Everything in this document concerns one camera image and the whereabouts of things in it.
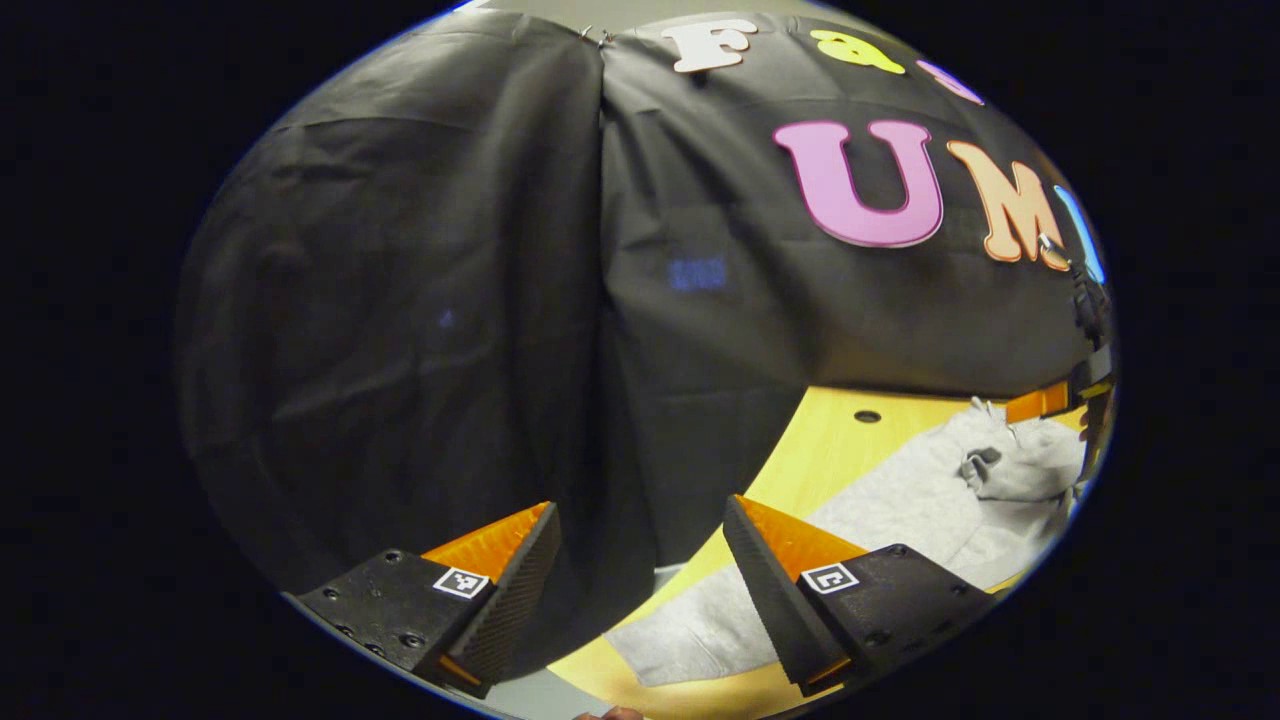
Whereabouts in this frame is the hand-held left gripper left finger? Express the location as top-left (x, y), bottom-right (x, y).
top-left (285, 500), bottom-right (563, 699)

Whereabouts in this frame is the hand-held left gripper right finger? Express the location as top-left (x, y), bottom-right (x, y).
top-left (722, 493), bottom-right (1001, 698)

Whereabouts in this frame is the grey zip-neck sweatshirt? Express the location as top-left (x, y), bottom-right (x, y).
top-left (605, 398), bottom-right (1089, 689)

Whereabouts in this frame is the black backdrop cloth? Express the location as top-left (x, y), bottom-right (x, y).
top-left (175, 5), bottom-right (1116, 681)

